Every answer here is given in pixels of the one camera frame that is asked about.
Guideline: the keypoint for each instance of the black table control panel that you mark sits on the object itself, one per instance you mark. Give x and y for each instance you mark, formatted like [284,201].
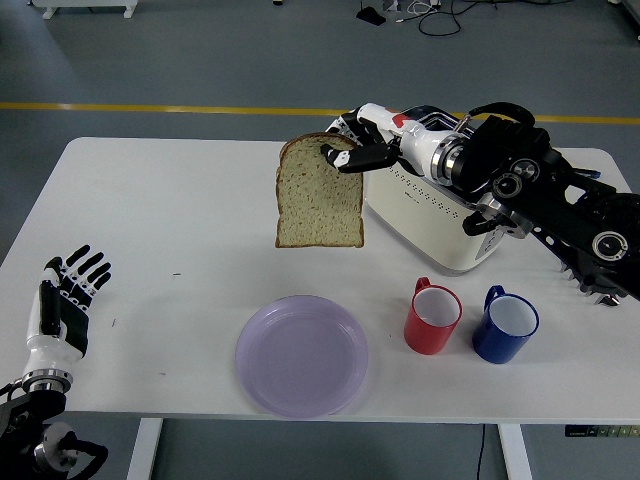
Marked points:
[600,430]

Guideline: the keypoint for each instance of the brown bread slice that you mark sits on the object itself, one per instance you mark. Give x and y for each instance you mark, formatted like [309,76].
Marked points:
[317,205]

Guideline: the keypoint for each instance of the purple plastic plate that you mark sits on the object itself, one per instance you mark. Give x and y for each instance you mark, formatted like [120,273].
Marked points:
[300,357]

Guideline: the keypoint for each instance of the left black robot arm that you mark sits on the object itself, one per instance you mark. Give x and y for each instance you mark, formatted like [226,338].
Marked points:
[30,405]

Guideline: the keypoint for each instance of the blue marker pen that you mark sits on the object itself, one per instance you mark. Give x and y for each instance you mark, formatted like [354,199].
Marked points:
[594,174]

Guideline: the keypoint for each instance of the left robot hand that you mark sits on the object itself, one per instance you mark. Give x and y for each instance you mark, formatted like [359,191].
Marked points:
[47,350]

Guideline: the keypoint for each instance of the cream and chrome toaster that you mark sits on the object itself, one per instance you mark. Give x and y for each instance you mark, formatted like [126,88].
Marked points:
[415,225]

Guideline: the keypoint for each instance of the black foot pedal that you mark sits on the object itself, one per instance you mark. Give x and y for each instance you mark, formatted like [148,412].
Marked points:
[371,15]

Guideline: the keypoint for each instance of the metal toast rack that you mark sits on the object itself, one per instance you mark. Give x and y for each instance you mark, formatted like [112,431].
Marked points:
[607,300]

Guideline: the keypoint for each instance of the yellow floor tape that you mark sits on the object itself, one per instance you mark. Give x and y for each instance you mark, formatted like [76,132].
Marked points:
[200,109]

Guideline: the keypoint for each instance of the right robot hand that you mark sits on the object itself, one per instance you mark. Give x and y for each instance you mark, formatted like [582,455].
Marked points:
[415,142]

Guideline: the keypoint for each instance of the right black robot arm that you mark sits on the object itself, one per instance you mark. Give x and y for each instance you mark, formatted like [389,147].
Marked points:
[545,200]

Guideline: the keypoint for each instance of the white table leg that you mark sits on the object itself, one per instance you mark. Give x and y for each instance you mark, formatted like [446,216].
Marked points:
[145,450]
[515,450]

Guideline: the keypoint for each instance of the blue enamel mug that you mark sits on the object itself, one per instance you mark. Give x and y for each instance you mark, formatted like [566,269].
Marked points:
[494,348]

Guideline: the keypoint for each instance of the white furniture base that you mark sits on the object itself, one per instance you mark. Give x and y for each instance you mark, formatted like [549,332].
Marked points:
[85,4]

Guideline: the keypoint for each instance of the red enamel mug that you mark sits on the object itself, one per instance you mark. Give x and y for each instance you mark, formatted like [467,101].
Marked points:
[426,337]

